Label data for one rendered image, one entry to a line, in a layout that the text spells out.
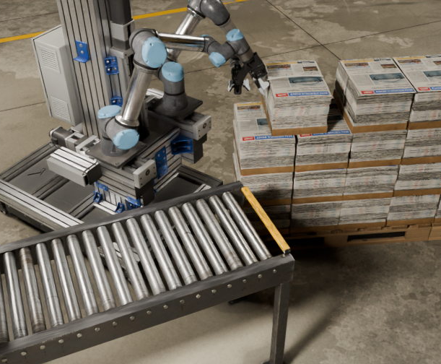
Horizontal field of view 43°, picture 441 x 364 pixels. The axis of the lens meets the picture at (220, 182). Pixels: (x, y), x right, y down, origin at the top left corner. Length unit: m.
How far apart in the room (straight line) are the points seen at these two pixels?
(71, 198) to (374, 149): 1.83
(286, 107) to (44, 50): 1.26
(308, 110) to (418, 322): 1.27
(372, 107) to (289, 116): 0.41
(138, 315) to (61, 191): 1.65
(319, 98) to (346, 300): 1.14
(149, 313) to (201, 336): 0.90
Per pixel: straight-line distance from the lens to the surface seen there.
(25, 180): 3.80
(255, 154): 2.89
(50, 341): 2.13
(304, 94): 2.78
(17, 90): 5.26
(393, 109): 2.94
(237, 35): 2.71
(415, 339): 3.15
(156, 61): 2.48
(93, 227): 2.46
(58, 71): 3.03
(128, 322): 2.16
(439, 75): 3.09
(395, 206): 3.36
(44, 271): 2.34
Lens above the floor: 2.46
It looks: 39 degrees down
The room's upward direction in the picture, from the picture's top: 1 degrees counter-clockwise
